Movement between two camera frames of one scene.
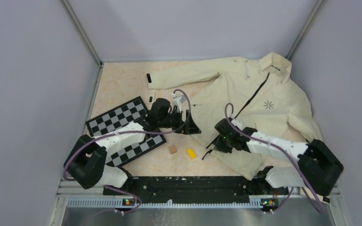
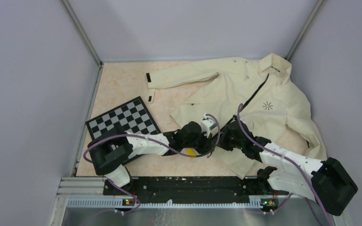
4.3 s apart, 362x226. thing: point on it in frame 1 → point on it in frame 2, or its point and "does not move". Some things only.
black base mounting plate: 195,189 does not move
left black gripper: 191,128 → 207,146
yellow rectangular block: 191,154 does not move
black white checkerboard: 133,111 does not move
